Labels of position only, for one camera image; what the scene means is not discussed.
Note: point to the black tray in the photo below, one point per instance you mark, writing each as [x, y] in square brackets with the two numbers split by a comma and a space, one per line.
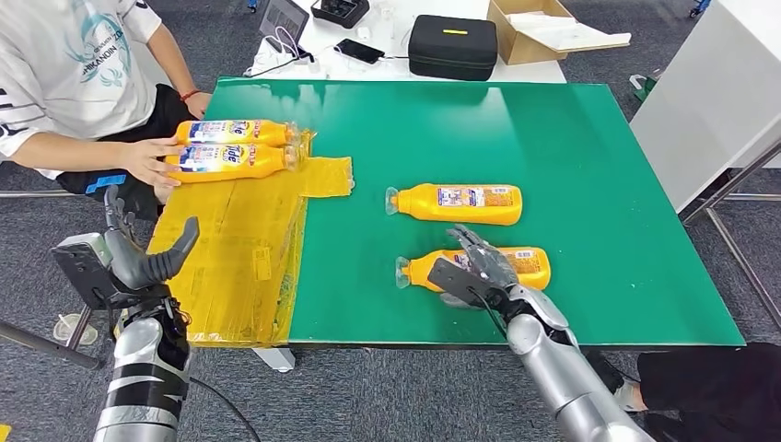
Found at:
[340, 11]

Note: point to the white table foot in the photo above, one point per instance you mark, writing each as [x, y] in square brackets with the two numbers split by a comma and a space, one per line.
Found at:
[277, 360]

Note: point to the yellow taped cardboard mat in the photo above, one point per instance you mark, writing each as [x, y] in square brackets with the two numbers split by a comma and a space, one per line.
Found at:
[244, 256]

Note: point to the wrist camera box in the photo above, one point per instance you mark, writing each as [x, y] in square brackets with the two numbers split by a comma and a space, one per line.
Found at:
[454, 279]
[82, 268]

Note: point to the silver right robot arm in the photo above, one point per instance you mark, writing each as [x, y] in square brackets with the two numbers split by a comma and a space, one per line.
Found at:
[549, 366]

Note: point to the clear plastic cup lid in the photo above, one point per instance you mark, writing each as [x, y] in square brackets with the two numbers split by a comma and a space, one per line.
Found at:
[61, 332]

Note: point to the white table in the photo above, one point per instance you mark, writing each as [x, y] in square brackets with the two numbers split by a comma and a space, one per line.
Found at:
[537, 73]

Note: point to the blue caster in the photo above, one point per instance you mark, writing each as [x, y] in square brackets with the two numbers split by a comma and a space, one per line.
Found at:
[701, 7]

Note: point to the dark tablet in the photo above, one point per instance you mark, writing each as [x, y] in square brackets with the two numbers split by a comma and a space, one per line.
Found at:
[285, 18]

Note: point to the black zip case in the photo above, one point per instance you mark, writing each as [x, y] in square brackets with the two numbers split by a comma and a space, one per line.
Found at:
[454, 52]

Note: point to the green floor object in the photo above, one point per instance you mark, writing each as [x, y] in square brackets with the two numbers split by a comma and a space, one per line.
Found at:
[647, 88]

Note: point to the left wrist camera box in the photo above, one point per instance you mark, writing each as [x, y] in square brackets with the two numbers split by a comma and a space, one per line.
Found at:
[82, 268]

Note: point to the orange detergent bottle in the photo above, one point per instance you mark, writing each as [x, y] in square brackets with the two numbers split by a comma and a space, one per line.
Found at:
[418, 271]
[262, 161]
[421, 207]
[268, 131]

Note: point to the black smartphone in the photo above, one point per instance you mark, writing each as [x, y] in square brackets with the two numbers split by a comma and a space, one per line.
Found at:
[360, 51]

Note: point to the white sheet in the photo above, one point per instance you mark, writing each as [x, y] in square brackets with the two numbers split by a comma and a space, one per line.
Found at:
[567, 33]

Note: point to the metal desk frame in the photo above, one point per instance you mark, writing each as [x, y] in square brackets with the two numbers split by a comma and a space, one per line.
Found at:
[741, 259]

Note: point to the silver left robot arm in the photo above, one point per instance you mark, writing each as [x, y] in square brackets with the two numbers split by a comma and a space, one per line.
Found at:
[146, 366]

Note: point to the person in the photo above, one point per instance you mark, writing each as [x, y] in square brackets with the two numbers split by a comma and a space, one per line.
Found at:
[61, 73]
[701, 384]

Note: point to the green table board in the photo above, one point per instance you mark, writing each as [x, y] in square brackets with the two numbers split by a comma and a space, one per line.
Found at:
[579, 152]

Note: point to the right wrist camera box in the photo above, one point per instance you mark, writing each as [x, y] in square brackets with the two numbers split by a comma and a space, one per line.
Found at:
[454, 279]

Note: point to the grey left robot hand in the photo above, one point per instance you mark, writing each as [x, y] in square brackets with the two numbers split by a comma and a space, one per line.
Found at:
[137, 268]

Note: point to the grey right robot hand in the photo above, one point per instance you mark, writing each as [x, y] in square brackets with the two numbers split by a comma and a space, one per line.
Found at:
[494, 265]

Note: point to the open cardboard box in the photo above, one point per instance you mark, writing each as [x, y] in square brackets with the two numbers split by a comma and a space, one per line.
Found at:
[522, 49]

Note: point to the metal stool frame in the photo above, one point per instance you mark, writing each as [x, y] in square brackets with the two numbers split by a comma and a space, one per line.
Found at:
[36, 344]

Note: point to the white desk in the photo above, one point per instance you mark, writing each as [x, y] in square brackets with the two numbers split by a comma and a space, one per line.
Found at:
[708, 97]

